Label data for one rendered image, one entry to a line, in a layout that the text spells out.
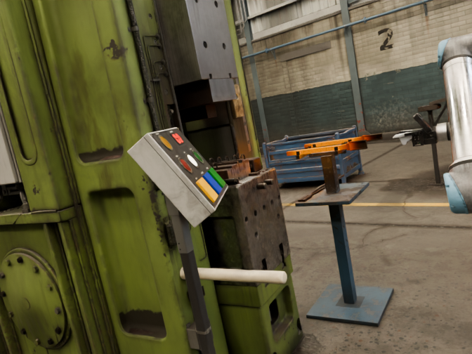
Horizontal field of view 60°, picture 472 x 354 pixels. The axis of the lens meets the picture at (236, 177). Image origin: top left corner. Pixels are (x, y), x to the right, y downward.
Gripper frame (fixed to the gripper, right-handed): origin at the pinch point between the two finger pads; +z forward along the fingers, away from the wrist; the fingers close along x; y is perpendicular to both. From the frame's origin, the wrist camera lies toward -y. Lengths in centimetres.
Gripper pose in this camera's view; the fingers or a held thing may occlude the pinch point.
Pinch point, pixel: (394, 134)
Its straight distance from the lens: 231.4
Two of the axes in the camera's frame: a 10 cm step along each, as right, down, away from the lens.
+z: -8.4, 0.8, 5.3
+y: 1.9, 9.7, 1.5
